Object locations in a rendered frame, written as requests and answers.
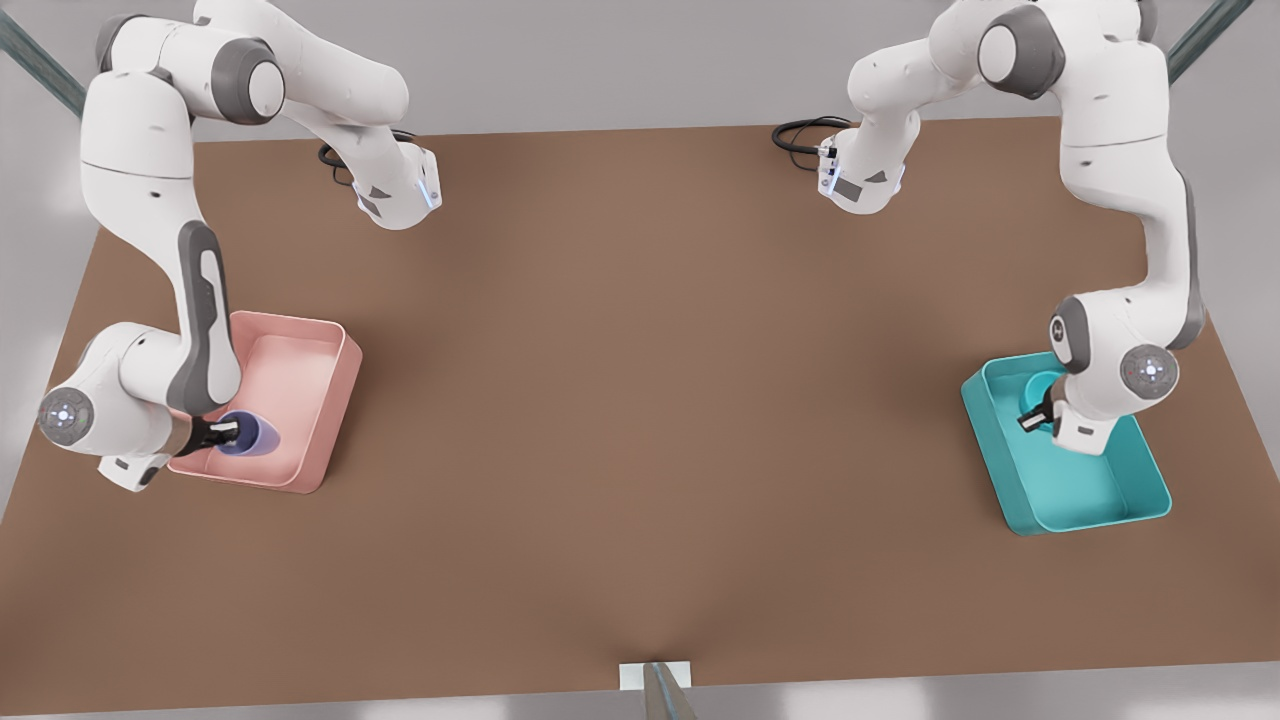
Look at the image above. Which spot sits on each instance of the teal bowl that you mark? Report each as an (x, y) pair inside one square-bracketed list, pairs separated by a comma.
[(1042, 385)]

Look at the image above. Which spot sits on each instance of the purple cup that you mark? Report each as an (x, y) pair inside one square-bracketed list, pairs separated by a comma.
[(252, 435)]

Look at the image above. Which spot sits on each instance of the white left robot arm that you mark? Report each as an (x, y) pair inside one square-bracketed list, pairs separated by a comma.
[(1120, 120)]

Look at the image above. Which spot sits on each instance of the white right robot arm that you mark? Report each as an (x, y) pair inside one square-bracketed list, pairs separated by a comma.
[(140, 150)]

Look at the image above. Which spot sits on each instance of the teal box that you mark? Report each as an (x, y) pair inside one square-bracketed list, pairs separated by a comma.
[(1080, 480)]

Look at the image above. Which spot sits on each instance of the pink box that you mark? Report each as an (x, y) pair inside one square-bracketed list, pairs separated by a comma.
[(290, 400)]

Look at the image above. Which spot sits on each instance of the silver frame post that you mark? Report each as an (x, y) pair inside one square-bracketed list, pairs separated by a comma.
[(40, 60), (660, 692), (1205, 35)]

